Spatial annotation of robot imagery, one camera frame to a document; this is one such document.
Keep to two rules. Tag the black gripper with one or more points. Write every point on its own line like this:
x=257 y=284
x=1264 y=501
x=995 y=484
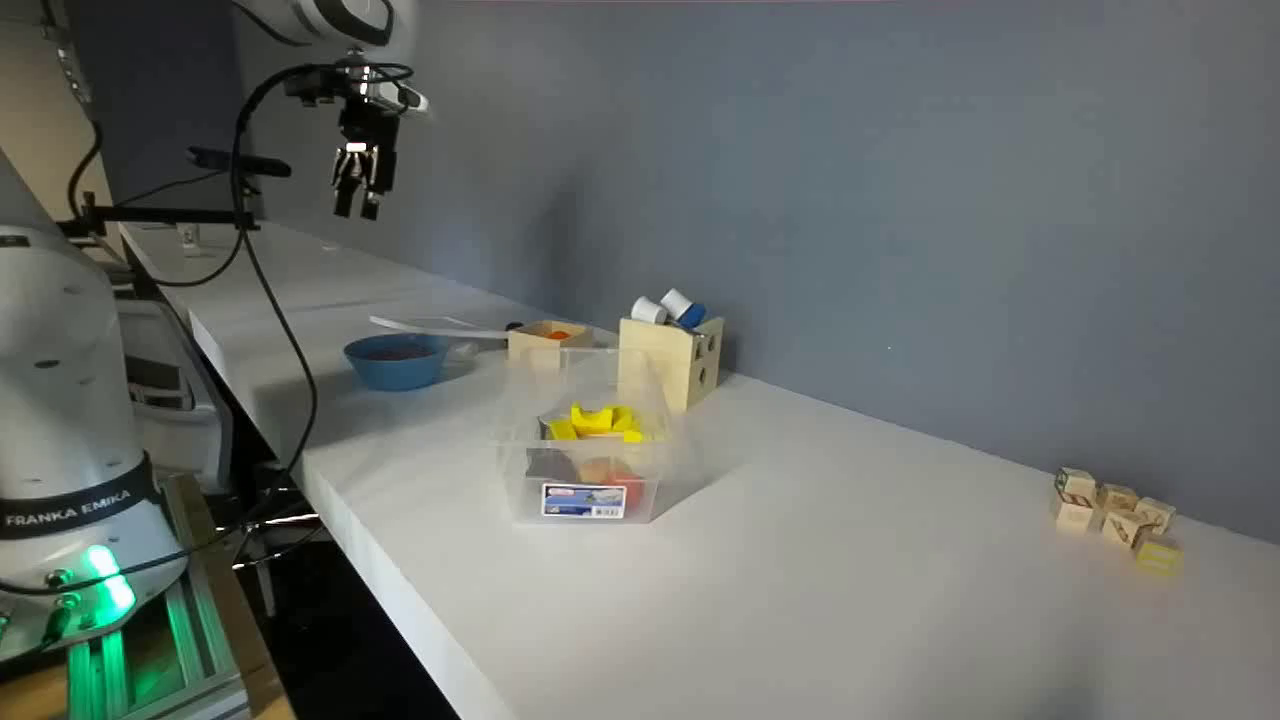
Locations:
x=366 y=140

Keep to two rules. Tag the white rectangular plastic lid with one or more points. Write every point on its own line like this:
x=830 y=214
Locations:
x=441 y=325

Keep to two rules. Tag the robot base platform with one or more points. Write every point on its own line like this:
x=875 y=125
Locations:
x=202 y=665

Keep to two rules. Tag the clear plastic container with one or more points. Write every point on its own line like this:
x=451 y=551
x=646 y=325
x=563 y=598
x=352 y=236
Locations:
x=600 y=467

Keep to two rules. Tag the blue bowl with beads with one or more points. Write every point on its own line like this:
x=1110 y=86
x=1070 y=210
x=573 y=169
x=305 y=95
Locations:
x=399 y=361

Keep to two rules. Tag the grey equipment box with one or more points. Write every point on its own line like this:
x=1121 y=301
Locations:
x=165 y=385

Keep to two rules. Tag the yellow toy piece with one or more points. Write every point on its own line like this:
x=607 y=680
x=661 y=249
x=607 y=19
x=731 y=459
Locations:
x=592 y=424

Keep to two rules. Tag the wooden shape sorter cube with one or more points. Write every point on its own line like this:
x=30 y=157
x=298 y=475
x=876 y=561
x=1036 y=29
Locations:
x=661 y=361

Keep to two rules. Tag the blue and white cylinder block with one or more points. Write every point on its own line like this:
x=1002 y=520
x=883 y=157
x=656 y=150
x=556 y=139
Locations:
x=686 y=309

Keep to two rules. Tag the red orange toy piece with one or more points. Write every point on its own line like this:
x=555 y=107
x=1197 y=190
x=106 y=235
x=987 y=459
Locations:
x=615 y=480

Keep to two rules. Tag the small wooden letter block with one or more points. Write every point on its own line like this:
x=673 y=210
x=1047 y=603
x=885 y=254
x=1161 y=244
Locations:
x=1127 y=529
x=1076 y=484
x=1073 y=517
x=1121 y=501
x=1156 y=515

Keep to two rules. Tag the small yellowish wooden block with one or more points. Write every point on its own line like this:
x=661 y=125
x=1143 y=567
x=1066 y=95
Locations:
x=1156 y=556

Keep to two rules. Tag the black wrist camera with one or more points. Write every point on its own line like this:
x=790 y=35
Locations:
x=359 y=86

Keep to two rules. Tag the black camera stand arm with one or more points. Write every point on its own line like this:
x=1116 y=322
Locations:
x=161 y=214

